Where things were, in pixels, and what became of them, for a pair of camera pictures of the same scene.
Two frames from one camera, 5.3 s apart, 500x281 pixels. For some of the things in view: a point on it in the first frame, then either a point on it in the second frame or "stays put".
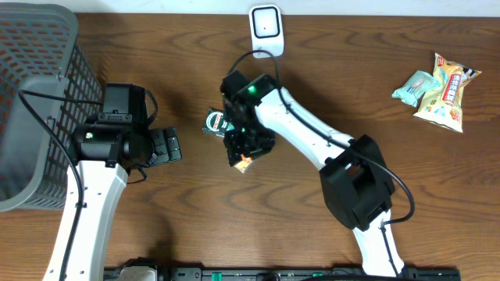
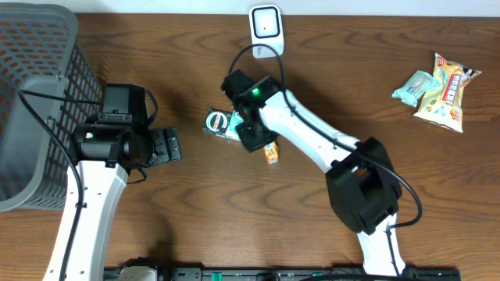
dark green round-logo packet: [216, 124] stays put
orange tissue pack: [244, 165] to [272, 152]
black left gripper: [166, 144] stays put
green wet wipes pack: [418, 84] stays put
